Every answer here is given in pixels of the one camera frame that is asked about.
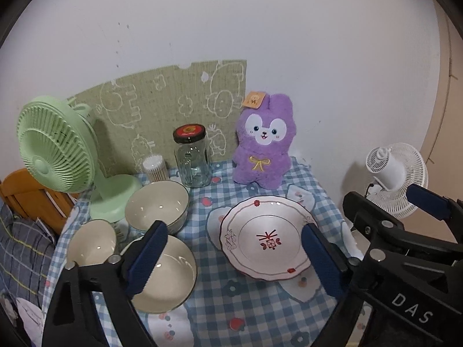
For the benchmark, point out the white plate with red print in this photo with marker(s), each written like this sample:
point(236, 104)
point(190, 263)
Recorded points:
point(267, 224)

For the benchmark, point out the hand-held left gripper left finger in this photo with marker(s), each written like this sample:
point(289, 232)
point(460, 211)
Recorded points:
point(144, 260)

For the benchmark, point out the blue checked tablecloth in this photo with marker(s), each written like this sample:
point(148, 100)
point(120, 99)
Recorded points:
point(224, 296)

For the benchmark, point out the cream ceramic bowl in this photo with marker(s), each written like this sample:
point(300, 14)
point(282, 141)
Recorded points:
point(157, 204)
point(170, 278)
point(92, 242)

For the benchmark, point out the green desk fan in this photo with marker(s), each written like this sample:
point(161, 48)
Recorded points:
point(54, 151)

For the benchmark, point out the pale pink cloth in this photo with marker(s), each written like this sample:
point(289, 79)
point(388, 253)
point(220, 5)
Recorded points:
point(30, 318)

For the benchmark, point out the green cartoon print mat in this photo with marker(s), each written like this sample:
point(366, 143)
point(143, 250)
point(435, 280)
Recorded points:
point(162, 90)

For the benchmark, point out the grey plaid pillow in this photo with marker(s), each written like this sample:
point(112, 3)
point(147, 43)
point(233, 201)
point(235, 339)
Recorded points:
point(21, 253)

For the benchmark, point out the purple plush bunny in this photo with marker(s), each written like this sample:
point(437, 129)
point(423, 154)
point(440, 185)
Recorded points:
point(262, 151)

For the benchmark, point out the white standing fan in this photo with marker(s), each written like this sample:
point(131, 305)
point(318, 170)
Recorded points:
point(394, 173)

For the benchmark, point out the glass jar with dark lid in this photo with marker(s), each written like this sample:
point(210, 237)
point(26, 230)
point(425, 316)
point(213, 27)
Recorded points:
point(191, 162)

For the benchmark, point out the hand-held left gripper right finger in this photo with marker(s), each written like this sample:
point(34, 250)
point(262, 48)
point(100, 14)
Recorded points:
point(322, 260)

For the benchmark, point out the wooden bed headboard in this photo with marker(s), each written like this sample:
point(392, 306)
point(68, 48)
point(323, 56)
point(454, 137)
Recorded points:
point(25, 195)

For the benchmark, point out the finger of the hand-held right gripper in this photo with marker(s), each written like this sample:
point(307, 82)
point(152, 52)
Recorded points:
point(379, 231)
point(430, 200)

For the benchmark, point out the beige door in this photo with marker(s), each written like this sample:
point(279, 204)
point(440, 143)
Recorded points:
point(452, 115)

